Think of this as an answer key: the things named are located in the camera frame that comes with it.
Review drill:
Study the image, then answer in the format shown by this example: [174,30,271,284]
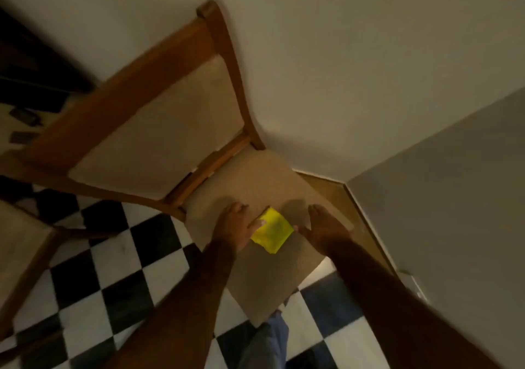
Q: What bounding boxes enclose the black phone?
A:
[9,107,43,127]

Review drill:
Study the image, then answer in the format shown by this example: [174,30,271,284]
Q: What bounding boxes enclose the person's left hand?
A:
[211,202,267,254]

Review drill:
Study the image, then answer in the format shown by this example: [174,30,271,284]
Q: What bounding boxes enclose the wooden chair with beige cushion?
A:
[0,198,120,365]
[0,0,355,329]

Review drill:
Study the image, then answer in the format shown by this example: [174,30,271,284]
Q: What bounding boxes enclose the yellow cloth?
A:
[250,207,295,255]

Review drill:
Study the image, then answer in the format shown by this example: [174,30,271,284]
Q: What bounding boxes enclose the person's right forearm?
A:
[320,237,503,369]

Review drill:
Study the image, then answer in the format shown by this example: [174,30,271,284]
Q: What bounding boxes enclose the dark flat device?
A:
[9,131,40,145]

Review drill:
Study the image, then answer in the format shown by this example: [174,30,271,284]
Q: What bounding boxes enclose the person's blue jeans leg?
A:
[238,310,290,369]

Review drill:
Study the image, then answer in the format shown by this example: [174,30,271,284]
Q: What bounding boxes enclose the dark wooden table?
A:
[0,7,99,115]

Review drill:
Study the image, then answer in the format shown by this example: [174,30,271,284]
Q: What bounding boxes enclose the person's left forearm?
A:
[106,239,238,369]

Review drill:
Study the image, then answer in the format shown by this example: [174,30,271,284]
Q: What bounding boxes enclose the person's right hand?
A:
[297,204,353,251]

